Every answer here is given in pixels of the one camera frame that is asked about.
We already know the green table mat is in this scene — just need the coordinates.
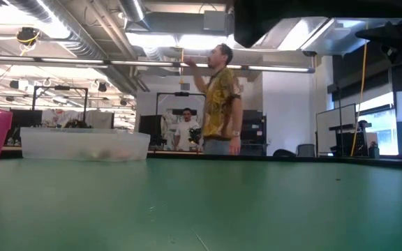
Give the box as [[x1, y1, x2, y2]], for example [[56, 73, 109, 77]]
[[0, 158, 402, 251]]

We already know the black bag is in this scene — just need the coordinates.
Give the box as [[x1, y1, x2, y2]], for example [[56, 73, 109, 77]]
[[272, 149, 298, 158]]

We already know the clear plastic bin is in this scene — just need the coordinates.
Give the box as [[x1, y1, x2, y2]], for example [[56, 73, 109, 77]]
[[20, 127, 151, 162]]

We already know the black ceiling cable reel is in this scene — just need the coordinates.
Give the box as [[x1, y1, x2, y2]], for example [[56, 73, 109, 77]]
[[15, 26, 41, 46]]

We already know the person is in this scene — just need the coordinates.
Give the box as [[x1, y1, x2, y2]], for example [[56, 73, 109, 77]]
[[184, 43, 244, 156], [172, 107, 202, 152]]

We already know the whiteboard on stand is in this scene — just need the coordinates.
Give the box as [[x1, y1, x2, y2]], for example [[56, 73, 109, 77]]
[[315, 102, 358, 156]]

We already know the black monitor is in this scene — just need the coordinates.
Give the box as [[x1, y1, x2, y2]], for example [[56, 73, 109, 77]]
[[137, 114, 163, 147], [10, 109, 44, 128]]

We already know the black gantry frame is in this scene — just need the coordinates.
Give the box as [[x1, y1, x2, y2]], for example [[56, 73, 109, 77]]
[[31, 85, 89, 128], [155, 91, 208, 151]]

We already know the background work table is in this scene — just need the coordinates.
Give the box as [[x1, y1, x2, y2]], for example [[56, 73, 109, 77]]
[[147, 149, 205, 157]]

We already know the grey chair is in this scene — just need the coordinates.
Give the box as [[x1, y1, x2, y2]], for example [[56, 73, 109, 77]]
[[297, 143, 316, 158]]

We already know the black equipment rack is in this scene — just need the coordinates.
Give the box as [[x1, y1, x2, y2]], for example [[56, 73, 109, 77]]
[[241, 109, 268, 156]]

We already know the long ceiling light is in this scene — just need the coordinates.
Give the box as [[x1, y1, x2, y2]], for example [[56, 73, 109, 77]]
[[0, 54, 315, 74]]

